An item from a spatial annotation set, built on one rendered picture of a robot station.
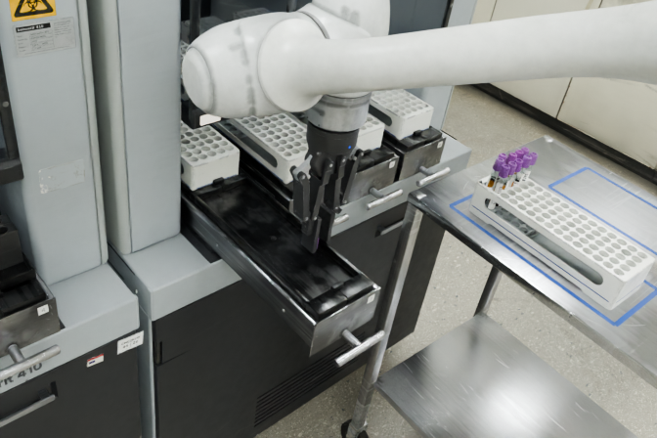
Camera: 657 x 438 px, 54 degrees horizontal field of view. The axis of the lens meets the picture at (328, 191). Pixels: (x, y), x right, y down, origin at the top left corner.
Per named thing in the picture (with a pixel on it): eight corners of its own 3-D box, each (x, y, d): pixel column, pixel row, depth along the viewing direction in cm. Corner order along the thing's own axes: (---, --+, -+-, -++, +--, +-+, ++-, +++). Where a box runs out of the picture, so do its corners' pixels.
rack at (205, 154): (111, 119, 130) (109, 92, 126) (156, 108, 136) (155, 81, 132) (192, 197, 113) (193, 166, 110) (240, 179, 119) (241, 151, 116)
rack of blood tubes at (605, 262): (466, 208, 118) (475, 181, 115) (500, 193, 124) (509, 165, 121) (609, 311, 101) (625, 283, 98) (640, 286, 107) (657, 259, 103)
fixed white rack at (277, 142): (196, 116, 135) (197, 90, 131) (236, 106, 141) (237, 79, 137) (284, 189, 119) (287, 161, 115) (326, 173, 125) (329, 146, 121)
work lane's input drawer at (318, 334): (97, 143, 135) (93, 104, 129) (156, 126, 143) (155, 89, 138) (328, 377, 94) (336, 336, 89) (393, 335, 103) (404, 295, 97)
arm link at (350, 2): (340, 59, 96) (271, 79, 88) (357, -48, 86) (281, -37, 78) (394, 90, 90) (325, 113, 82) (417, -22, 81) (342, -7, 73)
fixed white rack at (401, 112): (307, 85, 153) (310, 61, 150) (338, 76, 159) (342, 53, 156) (398, 145, 137) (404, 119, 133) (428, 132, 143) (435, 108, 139)
